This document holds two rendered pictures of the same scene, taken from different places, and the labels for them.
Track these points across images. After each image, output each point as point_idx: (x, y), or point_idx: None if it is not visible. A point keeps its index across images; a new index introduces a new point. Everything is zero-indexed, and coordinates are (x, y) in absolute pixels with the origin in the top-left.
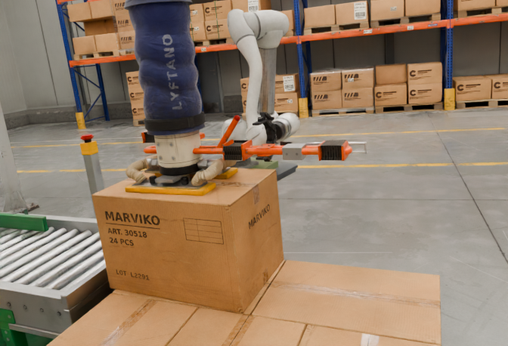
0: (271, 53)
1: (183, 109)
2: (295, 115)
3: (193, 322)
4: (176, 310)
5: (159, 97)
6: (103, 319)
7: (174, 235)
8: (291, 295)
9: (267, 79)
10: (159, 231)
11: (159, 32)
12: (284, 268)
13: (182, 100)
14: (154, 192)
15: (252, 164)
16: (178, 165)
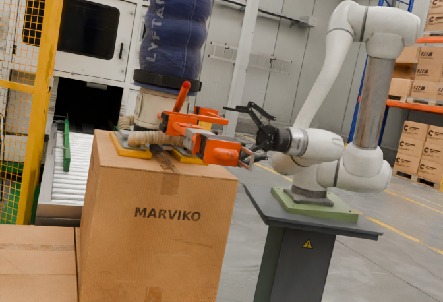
0: (380, 64)
1: (155, 62)
2: (335, 138)
3: (47, 278)
4: (64, 264)
5: (142, 44)
6: (30, 235)
7: (91, 186)
8: None
9: (368, 99)
10: (91, 179)
11: None
12: None
13: (158, 53)
14: (112, 141)
15: (320, 201)
16: (139, 122)
